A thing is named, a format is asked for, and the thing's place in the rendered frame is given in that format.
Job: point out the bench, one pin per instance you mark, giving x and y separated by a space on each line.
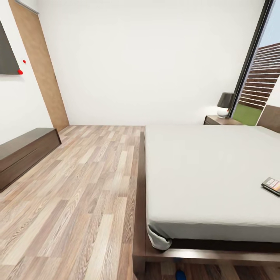
22 153

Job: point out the table lamp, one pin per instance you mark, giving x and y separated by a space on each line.
226 102

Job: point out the sliding door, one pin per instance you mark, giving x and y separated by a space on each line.
32 36

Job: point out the hardback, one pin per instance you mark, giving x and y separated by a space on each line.
272 185

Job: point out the wall mounted tv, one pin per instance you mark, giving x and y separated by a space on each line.
8 62

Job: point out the nightstand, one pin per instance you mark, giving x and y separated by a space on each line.
215 120

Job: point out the fixed window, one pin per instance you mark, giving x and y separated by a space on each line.
261 68

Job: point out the bed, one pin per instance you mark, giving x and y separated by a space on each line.
199 195

